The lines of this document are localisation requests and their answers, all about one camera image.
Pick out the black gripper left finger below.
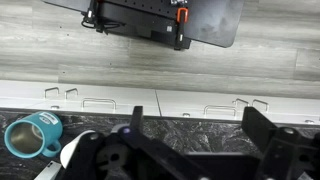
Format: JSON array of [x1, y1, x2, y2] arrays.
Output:
[[64, 105, 214, 180]]

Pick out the silver drawer handle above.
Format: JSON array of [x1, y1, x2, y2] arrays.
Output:
[[203, 104, 238, 118], [81, 97, 118, 113]]

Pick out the white base cabinet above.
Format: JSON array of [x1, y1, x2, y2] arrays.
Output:
[[0, 79, 320, 126]]

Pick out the white coffee mug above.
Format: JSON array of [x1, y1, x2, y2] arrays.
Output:
[[59, 129, 97, 169]]

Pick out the black cable loop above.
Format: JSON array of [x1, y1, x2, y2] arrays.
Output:
[[80, 19, 127, 36]]

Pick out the silver cabinet door handle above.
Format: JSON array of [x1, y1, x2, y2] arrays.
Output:
[[251, 98, 270, 113], [64, 87, 80, 101], [232, 97, 251, 108], [44, 86, 61, 100]]

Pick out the black robot cart platform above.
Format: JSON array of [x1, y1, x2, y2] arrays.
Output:
[[42, 0, 246, 52]]

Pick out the black clamp orange handle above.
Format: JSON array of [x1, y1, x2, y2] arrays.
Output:
[[173, 6, 191, 52], [85, 0, 105, 34]]

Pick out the teal coffee mug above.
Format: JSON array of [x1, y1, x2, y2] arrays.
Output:
[[3, 111, 64, 159]]

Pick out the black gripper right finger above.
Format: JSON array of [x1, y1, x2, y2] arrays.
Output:
[[241, 106, 320, 180]]

